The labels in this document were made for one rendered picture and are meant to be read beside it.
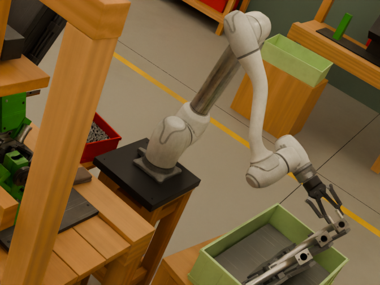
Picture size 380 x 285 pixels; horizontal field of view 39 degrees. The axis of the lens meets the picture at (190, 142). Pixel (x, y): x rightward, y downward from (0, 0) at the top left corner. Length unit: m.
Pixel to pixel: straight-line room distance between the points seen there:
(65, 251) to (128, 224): 0.30
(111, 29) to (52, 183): 0.46
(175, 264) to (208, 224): 1.60
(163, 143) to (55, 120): 1.12
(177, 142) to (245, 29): 0.60
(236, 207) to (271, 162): 1.98
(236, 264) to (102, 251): 0.59
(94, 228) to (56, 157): 0.81
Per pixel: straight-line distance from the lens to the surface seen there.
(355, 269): 4.32
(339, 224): 2.43
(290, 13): 7.45
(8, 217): 1.65
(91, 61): 1.30
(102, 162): 2.53
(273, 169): 2.23
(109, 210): 2.27
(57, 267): 2.03
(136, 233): 2.22
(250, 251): 2.48
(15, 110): 2.24
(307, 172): 2.32
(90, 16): 1.26
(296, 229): 2.64
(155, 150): 2.49
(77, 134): 1.43
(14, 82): 1.64
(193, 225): 3.83
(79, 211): 2.22
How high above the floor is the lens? 2.36
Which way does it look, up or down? 30 degrees down
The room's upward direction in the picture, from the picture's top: 23 degrees clockwise
